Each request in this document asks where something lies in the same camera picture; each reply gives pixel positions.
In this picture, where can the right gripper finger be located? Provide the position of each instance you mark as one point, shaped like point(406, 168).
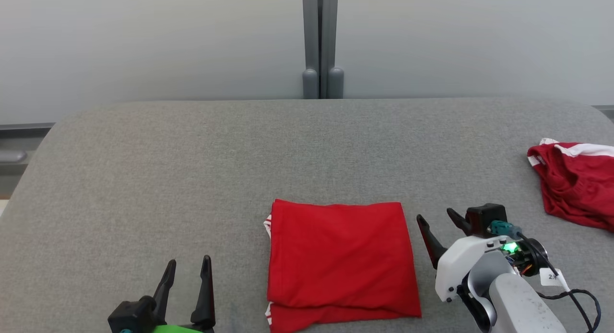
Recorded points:
point(461, 222)
point(434, 249)

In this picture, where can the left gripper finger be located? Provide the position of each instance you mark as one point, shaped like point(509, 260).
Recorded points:
point(206, 299)
point(165, 290)

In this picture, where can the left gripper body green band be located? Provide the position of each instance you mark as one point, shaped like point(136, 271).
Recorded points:
point(175, 329)

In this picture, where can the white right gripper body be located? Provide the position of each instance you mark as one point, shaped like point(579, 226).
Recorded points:
point(455, 268)

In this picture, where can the red jersey white trim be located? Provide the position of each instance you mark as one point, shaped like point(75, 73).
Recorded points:
point(340, 256)

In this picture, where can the red shorts white stripe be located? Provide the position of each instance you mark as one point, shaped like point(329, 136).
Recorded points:
point(580, 189)

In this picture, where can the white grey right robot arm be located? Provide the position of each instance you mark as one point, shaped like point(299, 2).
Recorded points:
point(518, 304)

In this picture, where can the white paper tag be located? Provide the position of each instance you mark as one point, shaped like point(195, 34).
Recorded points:
point(551, 277)

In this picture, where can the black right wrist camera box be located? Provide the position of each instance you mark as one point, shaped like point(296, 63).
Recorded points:
point(487, 215)

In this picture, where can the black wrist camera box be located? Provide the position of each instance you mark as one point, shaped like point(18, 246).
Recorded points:
point(134, 316)
point(487, 215)

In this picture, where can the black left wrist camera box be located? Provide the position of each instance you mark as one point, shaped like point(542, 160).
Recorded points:
point(134, 316)

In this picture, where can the grey metal partition post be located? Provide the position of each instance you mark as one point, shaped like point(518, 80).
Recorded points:
point(331, 35)
point(12, 156)
point(311, 35)

